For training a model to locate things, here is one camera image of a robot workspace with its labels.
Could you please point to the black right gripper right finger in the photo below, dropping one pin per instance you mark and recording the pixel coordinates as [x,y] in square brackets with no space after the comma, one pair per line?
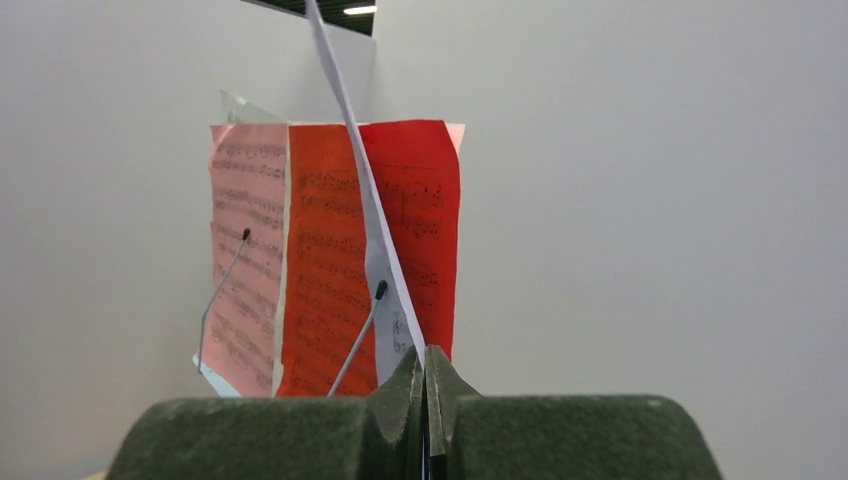
[473,436]

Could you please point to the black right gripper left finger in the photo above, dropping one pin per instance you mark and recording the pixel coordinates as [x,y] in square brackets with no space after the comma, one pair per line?
[342,437]

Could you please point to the purple sheet music page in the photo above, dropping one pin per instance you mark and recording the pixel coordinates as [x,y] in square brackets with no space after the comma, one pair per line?
[393,320]

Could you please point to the light blue music stand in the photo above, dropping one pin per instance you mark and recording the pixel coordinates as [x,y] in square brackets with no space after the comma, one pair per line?
[288,259]

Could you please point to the red sheet music page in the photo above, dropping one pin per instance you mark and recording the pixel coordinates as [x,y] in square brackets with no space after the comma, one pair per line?
[415,163]

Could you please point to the pink sheet music page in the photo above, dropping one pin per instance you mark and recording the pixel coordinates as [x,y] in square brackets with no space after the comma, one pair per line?
[247,169]

